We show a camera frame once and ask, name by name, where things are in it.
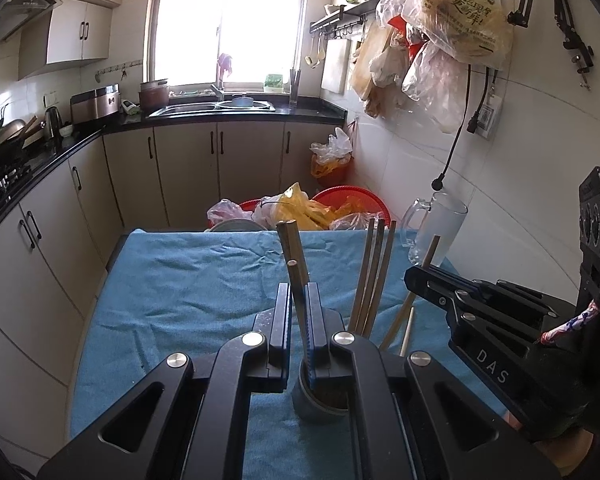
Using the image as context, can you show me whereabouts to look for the black kitchen countertop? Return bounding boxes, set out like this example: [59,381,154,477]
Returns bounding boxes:
[0,96,348,256]

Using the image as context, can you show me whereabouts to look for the electric kettle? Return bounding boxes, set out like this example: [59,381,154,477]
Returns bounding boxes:
[42,106,65,140]

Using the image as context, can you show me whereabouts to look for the metal wok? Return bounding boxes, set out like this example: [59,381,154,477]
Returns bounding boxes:
[0,118,32,172]

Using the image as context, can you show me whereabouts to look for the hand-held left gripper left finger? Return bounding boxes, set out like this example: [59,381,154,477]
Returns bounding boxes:
[37,282,293,480]

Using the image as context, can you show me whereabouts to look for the steel countertop appliance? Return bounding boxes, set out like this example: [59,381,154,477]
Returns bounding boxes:
[70,84,122,127]

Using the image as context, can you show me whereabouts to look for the red mesh basket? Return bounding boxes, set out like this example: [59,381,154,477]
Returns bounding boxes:
[311,186,393,231]

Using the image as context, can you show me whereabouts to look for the group of wooden chopsticks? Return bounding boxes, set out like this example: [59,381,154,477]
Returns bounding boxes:
[276,217,417,357]

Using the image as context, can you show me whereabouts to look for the dark grey utensil cup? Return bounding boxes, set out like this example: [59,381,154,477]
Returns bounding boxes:
[291,355,353,425]

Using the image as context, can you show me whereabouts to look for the person's right hand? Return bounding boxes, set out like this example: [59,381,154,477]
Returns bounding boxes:
[529,430,597,473]

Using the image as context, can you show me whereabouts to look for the kitchen window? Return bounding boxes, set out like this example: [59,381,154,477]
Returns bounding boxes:
[149,0,312,90]

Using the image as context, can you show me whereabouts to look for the black wall rack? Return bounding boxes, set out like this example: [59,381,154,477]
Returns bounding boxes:
[309,0,388,41]

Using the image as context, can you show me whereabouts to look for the orange trash bin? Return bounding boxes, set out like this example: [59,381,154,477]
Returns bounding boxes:
[310,155,355,179]

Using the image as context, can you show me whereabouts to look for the bunch of hanging plastic bags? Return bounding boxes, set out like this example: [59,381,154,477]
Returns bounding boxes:
[350,0,468,133]

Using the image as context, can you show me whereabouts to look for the steel kitchen sink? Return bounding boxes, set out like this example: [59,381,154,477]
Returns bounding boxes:
[149,100,277,118]

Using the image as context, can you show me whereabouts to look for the clear plastic bag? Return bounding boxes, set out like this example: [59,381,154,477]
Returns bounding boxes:
[310,127,355,163]
[207,199,281,231]

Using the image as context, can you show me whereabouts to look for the hanging bag of flatbread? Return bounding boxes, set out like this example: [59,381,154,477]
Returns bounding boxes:
[401,0,514,65]

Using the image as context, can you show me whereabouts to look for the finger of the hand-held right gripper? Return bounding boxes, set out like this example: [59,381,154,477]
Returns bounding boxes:
[404,265,576,344]

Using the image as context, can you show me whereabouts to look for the grey bowl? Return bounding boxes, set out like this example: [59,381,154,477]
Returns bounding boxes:
[205,217,270,233]

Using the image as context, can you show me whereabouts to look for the red plastic basin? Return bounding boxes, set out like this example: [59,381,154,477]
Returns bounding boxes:
[207,199,261,228]

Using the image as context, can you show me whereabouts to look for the white lower cabinets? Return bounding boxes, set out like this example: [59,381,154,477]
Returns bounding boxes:
[0,121,351,461]

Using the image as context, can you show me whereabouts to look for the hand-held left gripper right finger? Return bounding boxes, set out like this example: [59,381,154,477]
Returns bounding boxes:
[304,282,563,480]

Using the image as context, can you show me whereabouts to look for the blue towel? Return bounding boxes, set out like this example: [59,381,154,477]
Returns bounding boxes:
[69,228,511,480]

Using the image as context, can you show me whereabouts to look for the wooden chopstick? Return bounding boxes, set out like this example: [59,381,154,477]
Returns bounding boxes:
[286,259,310,361]
[379,234,442,352]

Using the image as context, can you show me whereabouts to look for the white cutting board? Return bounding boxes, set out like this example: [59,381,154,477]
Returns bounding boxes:
[321,37,352,95]

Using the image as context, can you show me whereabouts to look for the brown cooking pot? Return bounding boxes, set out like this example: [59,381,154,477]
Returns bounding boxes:
[139,78,171,112]

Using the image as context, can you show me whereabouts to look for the white cabinets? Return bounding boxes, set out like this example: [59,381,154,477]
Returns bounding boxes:
[17,0,131,80]
[0,121,351,461]

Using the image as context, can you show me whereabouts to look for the hanging spoon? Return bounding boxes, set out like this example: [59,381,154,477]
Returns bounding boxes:
[305,35,327,68]

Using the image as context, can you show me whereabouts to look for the yellow plastic bag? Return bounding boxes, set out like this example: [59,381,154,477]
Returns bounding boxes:
[272,182,351,231]

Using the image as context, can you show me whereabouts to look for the clear glass mug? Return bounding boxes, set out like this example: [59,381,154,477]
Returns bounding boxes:
[399,191,469,268]

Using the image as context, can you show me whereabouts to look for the white upper cabinets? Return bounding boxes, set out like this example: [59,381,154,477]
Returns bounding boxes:
[17,0,131,80]

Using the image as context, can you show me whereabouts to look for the black power cable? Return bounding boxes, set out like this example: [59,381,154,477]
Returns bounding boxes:
[431,62,501,192]

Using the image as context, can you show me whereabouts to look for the range hood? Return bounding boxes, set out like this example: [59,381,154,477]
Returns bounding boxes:
[0,0,63,45]

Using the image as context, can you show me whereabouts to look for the gas stove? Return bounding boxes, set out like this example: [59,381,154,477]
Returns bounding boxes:
[0,162,35,231]

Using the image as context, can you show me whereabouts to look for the countertop utensil holder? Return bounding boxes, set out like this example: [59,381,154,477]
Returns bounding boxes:
[288,67,303,107]

